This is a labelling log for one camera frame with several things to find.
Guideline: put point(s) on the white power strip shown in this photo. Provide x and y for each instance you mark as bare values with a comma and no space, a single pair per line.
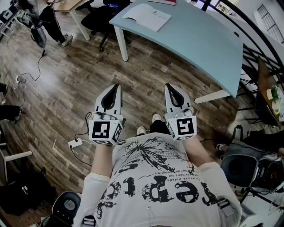
16,82
75,142

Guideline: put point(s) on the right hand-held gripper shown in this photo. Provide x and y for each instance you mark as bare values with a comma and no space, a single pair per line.
185,126

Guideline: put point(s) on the grey chair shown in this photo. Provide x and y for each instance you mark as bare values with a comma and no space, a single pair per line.
239,164

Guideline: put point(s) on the black bag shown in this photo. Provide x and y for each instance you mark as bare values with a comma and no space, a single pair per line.
26,199

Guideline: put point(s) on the person's white left shoe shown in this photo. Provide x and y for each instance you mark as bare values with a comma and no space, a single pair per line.
142,130

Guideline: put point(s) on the grey handheld device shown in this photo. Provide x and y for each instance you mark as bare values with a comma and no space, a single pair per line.
38,35

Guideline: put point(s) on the person's white shoe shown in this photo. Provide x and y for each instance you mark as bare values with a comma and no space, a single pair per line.
142,130
156,117

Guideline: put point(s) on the black office chair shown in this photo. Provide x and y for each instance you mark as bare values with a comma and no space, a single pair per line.
97,17

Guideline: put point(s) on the wooden desk with white legs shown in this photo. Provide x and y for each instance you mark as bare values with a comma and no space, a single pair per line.
66,5

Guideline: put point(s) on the pale blue table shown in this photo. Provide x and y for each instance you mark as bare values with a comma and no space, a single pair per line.
195,40

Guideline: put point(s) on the black metal railing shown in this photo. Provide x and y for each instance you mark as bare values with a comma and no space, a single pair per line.
250,22

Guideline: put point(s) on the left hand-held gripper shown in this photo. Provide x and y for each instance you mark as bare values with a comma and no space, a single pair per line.
101,130

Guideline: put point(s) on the person's black trousers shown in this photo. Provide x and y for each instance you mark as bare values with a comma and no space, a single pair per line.
159,127

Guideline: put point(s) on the brown side table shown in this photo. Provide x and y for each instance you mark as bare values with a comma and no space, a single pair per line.
264,77

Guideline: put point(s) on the person's right forearm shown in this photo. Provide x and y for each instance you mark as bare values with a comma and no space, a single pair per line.
197,153

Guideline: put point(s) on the white table frame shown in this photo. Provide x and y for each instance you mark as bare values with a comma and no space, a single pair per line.
15,155

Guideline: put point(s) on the person's left forearm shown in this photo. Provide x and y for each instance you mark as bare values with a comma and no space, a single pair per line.
103,157

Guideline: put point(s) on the green plant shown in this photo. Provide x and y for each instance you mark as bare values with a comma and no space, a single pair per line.
275,92

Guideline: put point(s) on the person's white right shoe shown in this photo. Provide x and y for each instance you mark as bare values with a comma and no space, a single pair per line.
156,117

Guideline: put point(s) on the person's white printed shirt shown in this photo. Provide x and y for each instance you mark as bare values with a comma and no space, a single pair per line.
155,177

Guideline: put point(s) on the yellow tape roll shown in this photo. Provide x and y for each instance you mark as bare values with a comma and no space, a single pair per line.
275,108

